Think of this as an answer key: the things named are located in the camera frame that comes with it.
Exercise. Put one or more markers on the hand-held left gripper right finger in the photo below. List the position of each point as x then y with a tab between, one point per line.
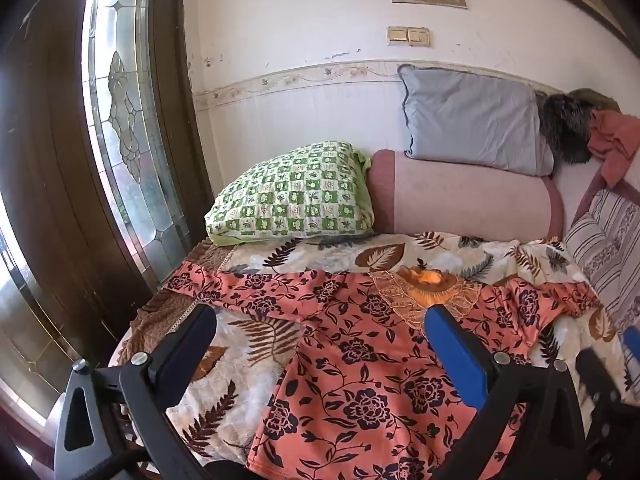
452	347

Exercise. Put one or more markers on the olive cloth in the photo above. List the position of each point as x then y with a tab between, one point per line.
597	99

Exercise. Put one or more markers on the green checked pillow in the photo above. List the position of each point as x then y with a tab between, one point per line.
295	195

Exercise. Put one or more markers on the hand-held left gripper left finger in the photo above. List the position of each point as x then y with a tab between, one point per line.
189	337

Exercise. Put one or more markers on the leaf print blanket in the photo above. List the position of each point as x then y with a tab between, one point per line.
320	252

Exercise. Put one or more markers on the grey pillow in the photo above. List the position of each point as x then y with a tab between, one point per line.
470	120

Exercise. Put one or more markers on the wooden door with stained glass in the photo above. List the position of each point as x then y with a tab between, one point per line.
50	160

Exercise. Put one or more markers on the striped floral cushion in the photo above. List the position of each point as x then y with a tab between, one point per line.
607	245

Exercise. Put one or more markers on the beige light switch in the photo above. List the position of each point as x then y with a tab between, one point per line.
398	35
420	36

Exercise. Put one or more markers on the dark furry cushion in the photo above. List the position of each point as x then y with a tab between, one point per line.
565	127

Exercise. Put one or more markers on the salmon cloth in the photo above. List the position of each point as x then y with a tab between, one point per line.
615	142

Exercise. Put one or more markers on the pink bolster cushion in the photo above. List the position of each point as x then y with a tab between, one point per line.
465	200

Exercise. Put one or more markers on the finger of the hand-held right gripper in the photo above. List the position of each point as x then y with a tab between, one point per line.
596	377
633	357

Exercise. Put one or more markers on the orange floral blouse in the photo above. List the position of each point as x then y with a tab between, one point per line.
360	370

